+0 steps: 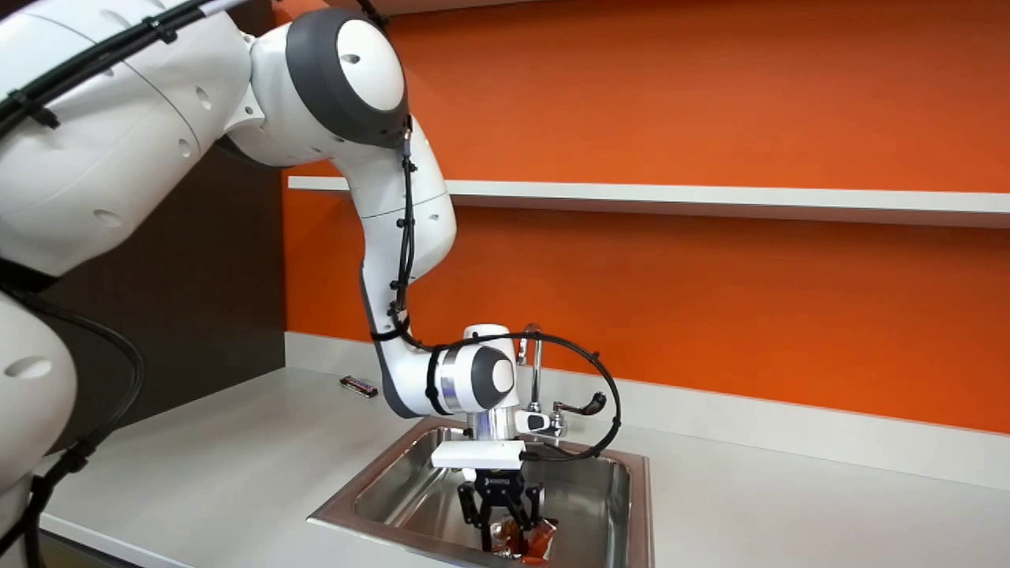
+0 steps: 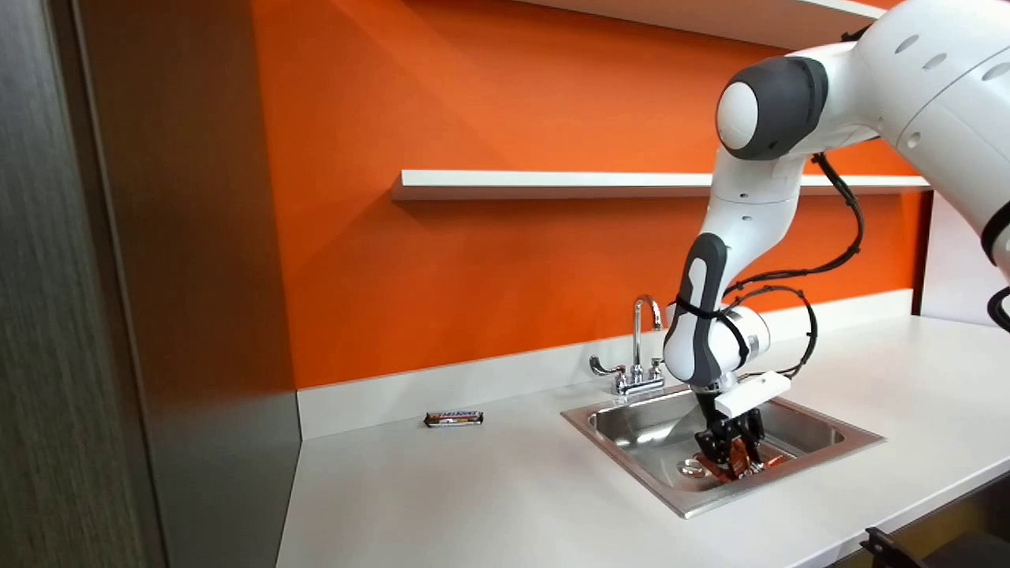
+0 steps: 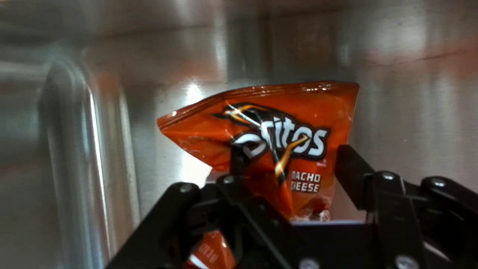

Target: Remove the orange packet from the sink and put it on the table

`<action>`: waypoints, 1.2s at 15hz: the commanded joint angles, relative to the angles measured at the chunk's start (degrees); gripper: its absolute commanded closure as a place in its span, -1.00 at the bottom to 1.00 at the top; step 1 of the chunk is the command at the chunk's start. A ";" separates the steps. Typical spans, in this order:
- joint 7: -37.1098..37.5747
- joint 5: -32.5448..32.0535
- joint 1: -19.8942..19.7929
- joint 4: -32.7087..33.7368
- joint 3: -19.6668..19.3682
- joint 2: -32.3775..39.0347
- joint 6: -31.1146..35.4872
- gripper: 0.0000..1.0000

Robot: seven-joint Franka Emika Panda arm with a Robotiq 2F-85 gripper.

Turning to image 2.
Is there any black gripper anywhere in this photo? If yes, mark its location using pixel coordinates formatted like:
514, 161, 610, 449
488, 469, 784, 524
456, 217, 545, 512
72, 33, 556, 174
693, 393, 771, 479

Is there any orange snack packet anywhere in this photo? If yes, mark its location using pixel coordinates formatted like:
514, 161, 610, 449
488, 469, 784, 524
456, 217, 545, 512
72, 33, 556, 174
686, 437, 789, 485

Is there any stainless steel sink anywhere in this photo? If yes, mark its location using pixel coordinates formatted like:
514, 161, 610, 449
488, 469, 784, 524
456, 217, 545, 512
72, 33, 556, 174
559, 373, 886, 522

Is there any dark object below counter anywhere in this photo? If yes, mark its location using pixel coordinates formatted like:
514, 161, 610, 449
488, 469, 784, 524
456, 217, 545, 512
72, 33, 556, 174
857, 471, 1010, 568

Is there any white panel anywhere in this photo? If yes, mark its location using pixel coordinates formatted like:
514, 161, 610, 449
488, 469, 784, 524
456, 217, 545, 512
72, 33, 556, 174
921, 186, 1010, 328

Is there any dark wood cabinet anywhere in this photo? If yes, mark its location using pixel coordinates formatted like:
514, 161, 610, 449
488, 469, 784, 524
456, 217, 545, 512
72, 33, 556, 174
0, 0, 307, 568

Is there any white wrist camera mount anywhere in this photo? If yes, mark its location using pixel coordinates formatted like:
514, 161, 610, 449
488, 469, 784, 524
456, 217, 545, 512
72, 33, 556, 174
714, 365, 795, 423

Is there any chrome two-handle faucet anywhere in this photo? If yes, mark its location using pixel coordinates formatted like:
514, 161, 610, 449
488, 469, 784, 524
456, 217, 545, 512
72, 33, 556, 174
586, 295, 676, 401

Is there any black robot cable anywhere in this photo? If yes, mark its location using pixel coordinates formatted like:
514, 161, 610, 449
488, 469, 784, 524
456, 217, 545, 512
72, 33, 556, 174
671, 152, 867, 385

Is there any long white wall shelf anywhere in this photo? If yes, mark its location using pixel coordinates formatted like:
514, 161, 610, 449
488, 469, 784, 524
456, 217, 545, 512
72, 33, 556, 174
392, 167, 933, 206

